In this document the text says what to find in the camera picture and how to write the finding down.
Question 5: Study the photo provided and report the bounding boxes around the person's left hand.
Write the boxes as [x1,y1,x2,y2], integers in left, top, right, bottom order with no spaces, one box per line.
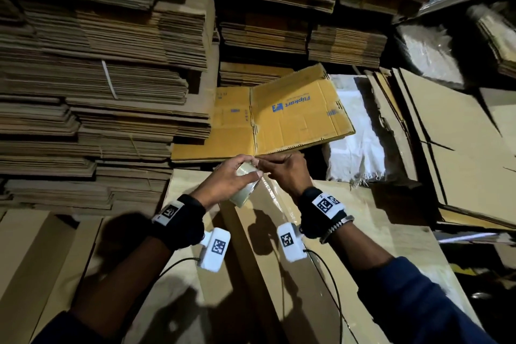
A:
[190,154,264,212]

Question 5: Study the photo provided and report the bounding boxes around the person's right hand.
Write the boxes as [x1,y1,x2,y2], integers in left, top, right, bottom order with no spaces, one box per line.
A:
[255,150,314,199]

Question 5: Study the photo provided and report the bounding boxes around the clear tape roll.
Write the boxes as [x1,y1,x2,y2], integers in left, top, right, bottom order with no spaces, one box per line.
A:
[228,162,263,207]

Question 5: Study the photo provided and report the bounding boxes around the person's right forearm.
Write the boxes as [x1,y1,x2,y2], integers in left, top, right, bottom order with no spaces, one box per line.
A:
[331,223,497,344]

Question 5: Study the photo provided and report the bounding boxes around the person's left forearm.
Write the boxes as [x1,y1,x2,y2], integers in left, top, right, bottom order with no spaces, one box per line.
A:
[32,235,195,344]

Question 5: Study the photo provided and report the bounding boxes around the pile of brown cartons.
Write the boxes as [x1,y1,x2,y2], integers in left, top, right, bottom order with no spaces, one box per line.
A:
[367,68,516,232]

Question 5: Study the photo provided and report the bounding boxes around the stacks of flat cardboard bundles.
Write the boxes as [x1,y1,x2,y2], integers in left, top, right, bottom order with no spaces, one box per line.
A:
[0,0,435,212]

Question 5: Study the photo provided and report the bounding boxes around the yellow carton with blue print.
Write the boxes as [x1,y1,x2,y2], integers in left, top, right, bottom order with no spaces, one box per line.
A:
[250,63,356,157]

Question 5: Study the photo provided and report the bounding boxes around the white plastic sack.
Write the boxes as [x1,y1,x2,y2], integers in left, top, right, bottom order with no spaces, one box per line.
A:
[324,74,396,185]

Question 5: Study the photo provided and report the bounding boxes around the plywood work board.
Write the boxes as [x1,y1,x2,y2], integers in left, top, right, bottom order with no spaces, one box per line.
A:
[121,169,485,344]

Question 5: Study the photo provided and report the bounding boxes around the clear plastic sheet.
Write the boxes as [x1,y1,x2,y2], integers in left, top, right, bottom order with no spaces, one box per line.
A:
[397,24,467,91]

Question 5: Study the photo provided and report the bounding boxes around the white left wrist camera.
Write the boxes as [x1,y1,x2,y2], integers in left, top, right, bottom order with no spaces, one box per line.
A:
[197,227,232,273]

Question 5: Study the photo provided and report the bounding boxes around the silver bracelet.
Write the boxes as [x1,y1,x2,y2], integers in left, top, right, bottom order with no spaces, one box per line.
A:
[320,214,356,246]

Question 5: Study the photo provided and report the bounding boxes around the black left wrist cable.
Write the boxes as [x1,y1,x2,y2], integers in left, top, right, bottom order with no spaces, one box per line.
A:
[157,255,203,280]

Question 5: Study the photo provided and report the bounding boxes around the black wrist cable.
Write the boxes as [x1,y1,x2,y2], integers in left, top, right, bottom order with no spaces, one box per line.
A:
[305,249,360,344]
[157,255,203,280]

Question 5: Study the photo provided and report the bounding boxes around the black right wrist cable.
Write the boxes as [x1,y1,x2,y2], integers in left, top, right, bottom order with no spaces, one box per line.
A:
[305,249,360,344]

